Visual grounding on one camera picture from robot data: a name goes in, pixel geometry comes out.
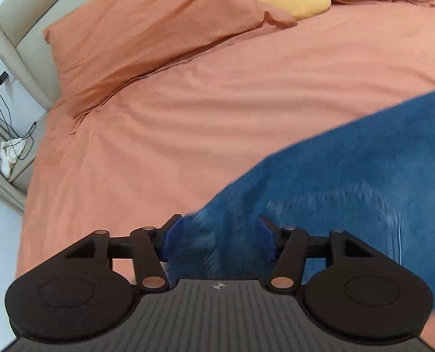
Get white crumpled cloth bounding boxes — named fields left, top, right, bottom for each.
left=0, top=137, right=28, bottom=177

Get orange duvet cover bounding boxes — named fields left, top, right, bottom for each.
left=15, top=0, right=435, bottom=287

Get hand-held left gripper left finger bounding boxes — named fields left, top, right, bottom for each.
left=62, top=214, right=184, bottom=294

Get blue denim pants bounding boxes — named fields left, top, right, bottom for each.
left=164, top=84, right=435, bottom=312

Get beige ribbed nightstand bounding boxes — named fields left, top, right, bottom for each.
left=0, top=102, right=49, bottom=213

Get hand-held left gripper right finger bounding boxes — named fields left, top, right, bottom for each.
left=258, top=214, right=375, bottom=295

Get beige upholstered headboard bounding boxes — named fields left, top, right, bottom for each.
left=0, top=0, right=295, bottom=111

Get black charger cable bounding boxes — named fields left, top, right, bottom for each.
left=0, top=71, right=37, bottom=163

